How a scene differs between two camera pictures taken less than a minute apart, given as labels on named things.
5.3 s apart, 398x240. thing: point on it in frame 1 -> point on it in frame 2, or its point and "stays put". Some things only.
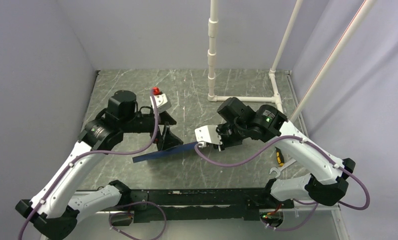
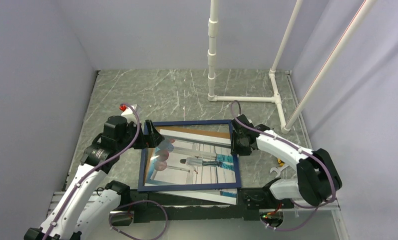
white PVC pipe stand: (212, 55) stays put
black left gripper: (168, 139) -> (151, 139)
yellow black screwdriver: (279, 157) stays put
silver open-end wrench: (278, 169) stays put
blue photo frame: (168, 151) -> (143, 188)
